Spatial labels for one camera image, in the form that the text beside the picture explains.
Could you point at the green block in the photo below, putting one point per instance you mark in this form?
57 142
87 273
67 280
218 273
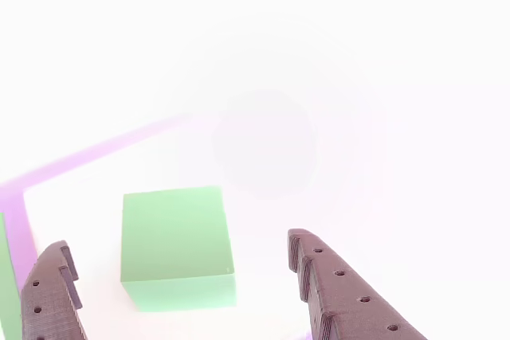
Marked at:
175 232

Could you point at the purple square frame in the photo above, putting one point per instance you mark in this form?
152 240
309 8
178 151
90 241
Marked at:
16 228

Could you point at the green square frame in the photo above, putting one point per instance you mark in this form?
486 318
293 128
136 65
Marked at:
8 276

